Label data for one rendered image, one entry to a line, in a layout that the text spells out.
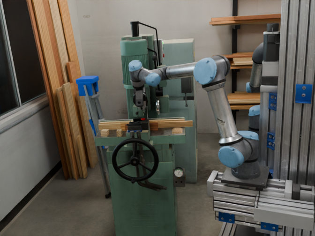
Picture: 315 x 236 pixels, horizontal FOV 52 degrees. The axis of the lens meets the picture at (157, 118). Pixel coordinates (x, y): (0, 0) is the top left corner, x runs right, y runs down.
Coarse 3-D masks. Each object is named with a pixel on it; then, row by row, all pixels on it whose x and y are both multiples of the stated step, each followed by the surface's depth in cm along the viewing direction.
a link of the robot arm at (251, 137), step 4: (240, 132) 167; (244, 132) 167; (248, 132) 168; (252, 132) 168; (244, 136) 162; (248, 136) 161; (252, 136) 161; (256, 136) 163; (248, 140) 161; (252, 140) 162; (256, 140) 163; (252, 144) 161; (256, 144) 164; (252, 148) 160; (256, 148) 165; (252, 152) 161; (256, 152) 165; (252, 156) 165; (256, 156) 166
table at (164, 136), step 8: (160, 128) 225; (168, 128) 224; (184, 128) 222; (96, 136) 218; (112, 136) 216; (120, 136) 215; (152, 136) 212; (160, 136) 212; (168, 136) 212; (176, 136) 211; (184, 136) 211; (96, 144) 216; (104, 144) 216; (112, 144) 216; (152, 144) 207
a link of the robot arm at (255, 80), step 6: (258, 48) 198; (258, 54) 198; (252, 60) 206; (258, 60) 201; (252, 66) 213; (258, 66) 207; (252, 72) 216; (258, 72) 212; (252, 78) 220; (258, 78) 217; (246, 84) 233; (252, 84) 225; (258, 84) 224; (246, 90) 234; (252, 90) 230; (258, 90) 229
